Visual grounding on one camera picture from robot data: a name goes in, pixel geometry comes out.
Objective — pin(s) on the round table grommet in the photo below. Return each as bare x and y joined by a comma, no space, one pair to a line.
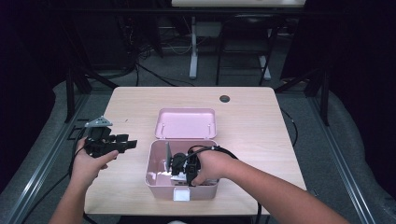
224,99

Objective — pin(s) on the white desk leg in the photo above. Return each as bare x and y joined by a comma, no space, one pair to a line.
265,68
193,56

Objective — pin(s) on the black chair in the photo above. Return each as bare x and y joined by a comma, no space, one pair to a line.
249,28

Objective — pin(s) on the white and green medicine box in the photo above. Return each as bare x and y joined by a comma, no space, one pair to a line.
179,178

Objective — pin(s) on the person's right hand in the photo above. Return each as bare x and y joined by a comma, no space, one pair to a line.
214,165

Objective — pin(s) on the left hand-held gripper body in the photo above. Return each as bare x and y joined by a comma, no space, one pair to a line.
99,143

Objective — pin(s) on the white desk top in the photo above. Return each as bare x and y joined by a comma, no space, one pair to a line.
236,2

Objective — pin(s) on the person's left hand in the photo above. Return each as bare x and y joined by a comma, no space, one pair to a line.
87,169

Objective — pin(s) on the black metal stand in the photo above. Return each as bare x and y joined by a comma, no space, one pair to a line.
70,93
325,99

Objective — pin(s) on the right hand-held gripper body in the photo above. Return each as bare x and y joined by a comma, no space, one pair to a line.
182,163

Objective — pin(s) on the grey floor rail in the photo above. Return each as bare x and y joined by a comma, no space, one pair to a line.
339,158
46,158

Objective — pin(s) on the grey metal bracket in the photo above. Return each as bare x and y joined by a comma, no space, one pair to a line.
314,193

